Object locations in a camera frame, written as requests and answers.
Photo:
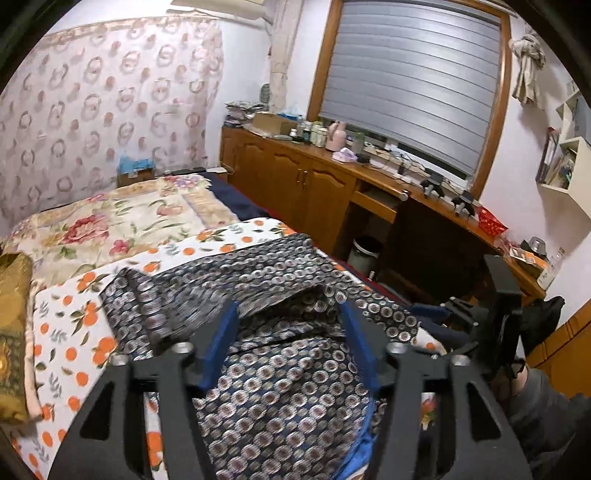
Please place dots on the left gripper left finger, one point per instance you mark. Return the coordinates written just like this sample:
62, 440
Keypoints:
107, 438

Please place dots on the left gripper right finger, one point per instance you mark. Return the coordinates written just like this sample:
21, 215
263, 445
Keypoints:
442, 421

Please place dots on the navy circle-patterned garment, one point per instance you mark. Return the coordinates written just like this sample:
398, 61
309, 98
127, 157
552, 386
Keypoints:
290, 403

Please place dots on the orange-print white bedsheet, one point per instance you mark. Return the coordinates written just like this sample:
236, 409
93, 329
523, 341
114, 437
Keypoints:
73, 340

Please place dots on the olive gold folded cloth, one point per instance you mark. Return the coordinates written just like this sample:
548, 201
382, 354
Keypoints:
16, 272

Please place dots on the floral quilt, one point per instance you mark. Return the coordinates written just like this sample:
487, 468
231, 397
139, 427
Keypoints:
69, 241

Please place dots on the wooden sideboard cabinet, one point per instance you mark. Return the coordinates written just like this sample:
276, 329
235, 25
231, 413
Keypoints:
427, 253

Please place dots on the pink thermos jug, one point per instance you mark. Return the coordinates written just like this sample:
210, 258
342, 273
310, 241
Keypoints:
336, 136

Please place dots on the grey window blind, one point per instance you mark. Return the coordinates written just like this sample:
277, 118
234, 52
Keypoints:
424, 73

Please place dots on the hanging beige cloth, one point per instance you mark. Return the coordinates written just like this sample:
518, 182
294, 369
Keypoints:
531, 59

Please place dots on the blue-topped box behind bed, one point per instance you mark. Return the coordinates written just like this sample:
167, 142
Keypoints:
130, 171

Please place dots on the navy blue blanket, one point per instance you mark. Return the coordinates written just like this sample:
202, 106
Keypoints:
238, 203

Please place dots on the cardboard box on sideboard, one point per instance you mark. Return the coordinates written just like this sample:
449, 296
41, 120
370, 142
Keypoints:
270, 124

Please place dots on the sheer circle-patterned curtain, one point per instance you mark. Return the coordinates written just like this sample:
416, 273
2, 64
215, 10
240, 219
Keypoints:
85, 97

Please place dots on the beige tied side curtain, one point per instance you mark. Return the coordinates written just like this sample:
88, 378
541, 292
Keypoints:
287, 16

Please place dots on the white wall shelf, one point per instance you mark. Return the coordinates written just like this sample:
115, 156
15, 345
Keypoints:
565, 165

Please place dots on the cream wall air conditioner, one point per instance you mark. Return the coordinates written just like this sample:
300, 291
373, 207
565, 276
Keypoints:
250, 10

